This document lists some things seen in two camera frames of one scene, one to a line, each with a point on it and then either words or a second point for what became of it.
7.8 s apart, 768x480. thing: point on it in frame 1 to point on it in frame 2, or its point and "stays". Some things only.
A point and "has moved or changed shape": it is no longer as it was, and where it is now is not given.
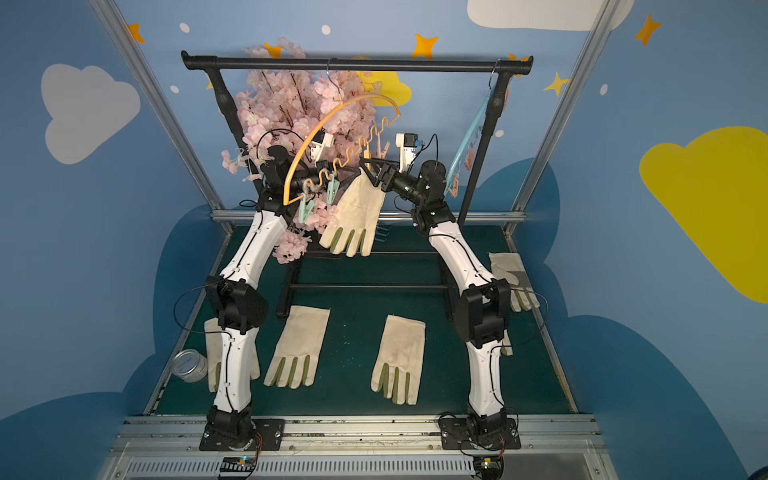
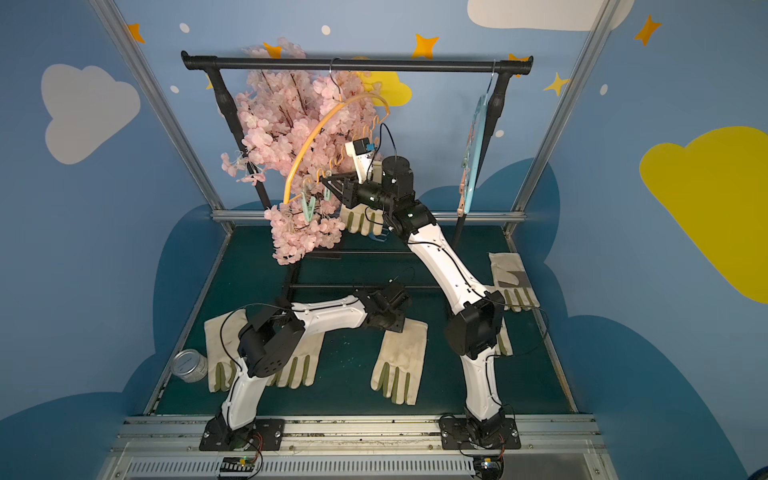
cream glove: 301,337 stays
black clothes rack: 500,68 stays
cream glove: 512,267 stays
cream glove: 402,347 stays
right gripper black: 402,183 to 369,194
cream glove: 359,208 has moved or changed shape
